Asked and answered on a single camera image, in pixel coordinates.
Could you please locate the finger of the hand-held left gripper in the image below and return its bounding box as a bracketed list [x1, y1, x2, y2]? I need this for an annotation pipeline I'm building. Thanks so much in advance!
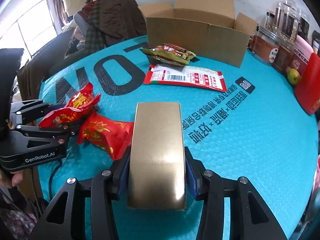
[10, 99, 54, 127]
[16, 126, 80, 144]

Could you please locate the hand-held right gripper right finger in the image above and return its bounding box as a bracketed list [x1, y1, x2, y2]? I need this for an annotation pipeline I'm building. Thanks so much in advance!
[184, 146, 288, 240]

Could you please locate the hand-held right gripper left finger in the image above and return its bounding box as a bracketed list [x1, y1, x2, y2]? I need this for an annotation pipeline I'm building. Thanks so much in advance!
[32, 150, 133, 240]

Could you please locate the gold rectangular box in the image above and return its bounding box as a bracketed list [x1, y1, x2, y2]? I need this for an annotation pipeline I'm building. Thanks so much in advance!
[126, 102, 187, 210]

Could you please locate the red gold-print snack packet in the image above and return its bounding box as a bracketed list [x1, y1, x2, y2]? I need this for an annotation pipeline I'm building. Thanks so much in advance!
[38, 83, 102, 128]
[77, 112, 135, 161]

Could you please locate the red white packet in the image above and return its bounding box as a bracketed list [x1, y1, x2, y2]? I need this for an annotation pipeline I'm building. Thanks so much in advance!
[143, 64, 228, 92]

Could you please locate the green brown snack packet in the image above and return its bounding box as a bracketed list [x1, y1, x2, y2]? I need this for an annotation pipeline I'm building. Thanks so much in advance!
[139, 44, 197, 67]

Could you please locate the brown cardboard box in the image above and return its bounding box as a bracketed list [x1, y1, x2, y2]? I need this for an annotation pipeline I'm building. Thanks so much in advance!
[137, 0, 258, 68]

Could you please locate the person's left hand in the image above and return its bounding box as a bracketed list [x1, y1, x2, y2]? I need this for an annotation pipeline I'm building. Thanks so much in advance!
[0, 167, 24, 188]

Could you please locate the teal bubble-wrap mat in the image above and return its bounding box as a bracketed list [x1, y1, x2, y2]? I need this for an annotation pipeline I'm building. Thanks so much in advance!
[37, 35, 320, 240]

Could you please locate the bright window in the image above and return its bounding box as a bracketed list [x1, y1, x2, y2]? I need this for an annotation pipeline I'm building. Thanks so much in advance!
[0, 0, 59, 55]

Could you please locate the pile of pale clothes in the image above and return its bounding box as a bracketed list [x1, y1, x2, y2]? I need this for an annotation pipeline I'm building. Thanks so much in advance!
[64, 17, 87, 53]

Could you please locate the mauve curtain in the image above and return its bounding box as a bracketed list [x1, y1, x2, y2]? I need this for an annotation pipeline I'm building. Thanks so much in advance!
[47, 0, 65, 34]

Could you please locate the grey cushion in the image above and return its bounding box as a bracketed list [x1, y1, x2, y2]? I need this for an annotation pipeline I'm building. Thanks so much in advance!
[74, 12, 88, 30]

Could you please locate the green plaid cloth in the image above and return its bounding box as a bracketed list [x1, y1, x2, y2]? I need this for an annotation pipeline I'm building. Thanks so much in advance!
[85, 4, 107, 52]

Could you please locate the red plaid garment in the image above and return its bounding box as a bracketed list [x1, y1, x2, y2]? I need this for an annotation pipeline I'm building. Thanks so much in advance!
[81, 1, 97, 20]

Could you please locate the beige fabric bag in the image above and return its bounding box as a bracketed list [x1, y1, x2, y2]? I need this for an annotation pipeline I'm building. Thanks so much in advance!
[61, 0, 87, 15]

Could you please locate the brown quilted coat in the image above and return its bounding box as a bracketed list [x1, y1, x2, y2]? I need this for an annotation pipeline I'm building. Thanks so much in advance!
[96, 0, 148, 47]

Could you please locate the yellow-green fruit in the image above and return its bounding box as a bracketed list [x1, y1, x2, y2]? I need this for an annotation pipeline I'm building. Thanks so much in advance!
[287, 68, 301, 85]

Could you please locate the red canister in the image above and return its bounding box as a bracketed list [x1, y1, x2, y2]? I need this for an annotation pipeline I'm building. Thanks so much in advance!
[294, 52, 320, 115]

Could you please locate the group of clear storage jars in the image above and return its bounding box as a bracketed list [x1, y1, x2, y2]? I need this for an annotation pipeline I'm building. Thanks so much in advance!
[249, 0, 312, 74]

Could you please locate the pink bottle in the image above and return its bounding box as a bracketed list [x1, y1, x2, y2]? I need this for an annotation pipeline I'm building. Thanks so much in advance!
[290, 35, 314, 77]

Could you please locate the black snack pouch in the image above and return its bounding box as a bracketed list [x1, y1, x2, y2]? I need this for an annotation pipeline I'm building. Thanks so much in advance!
[311, 30, 320, 54]

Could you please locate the black cable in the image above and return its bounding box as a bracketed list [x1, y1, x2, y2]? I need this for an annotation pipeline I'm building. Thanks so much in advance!
[49, 159, 63, 200]

